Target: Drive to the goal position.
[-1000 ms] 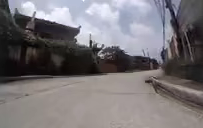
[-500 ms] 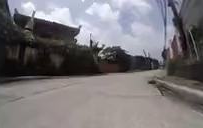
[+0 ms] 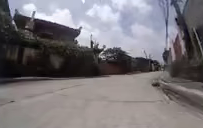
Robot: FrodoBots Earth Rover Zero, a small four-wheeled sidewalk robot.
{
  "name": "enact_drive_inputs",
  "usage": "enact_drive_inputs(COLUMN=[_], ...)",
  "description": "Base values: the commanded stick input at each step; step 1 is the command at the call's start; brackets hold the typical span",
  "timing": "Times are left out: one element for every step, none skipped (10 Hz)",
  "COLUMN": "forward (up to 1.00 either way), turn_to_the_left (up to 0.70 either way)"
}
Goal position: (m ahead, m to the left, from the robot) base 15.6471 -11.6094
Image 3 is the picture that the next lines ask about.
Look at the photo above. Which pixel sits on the tree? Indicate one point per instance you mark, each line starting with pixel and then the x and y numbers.
pixel 115 53

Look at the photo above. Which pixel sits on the grey concrete road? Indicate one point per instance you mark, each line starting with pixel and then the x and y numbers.
pixel 99 103

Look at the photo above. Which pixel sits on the low buildings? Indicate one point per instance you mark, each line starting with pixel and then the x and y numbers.
pixel 144 64

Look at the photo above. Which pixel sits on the house with overhanging roofs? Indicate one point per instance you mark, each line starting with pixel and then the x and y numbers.
pixel 52 30

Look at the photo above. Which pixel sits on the utility pole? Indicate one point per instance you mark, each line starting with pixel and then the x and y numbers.
pixel 166 30

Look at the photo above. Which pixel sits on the low concrete kerb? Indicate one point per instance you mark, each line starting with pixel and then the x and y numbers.
pixel 22 80

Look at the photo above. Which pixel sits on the raised concrete pavement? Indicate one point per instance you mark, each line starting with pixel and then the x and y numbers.
pixel 189 94

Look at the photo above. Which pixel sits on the building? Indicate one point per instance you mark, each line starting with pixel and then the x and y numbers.
pixel 199 36

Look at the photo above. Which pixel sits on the reddish wall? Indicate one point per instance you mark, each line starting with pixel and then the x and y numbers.
pixel 112 68

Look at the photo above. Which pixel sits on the dark overgrown wall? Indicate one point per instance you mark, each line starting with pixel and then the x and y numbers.
pixel 55 63

